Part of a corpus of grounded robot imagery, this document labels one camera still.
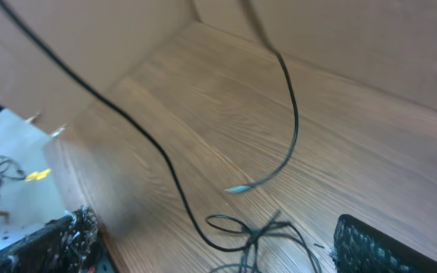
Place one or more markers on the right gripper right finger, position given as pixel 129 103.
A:
pixel 360 248

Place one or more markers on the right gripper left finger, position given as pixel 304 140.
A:
pixel 68 244

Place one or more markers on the brown cardboard sheet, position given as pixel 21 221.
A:
pixel 387 44

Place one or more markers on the left side cardboard sheet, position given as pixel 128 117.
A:
pixel 100 40

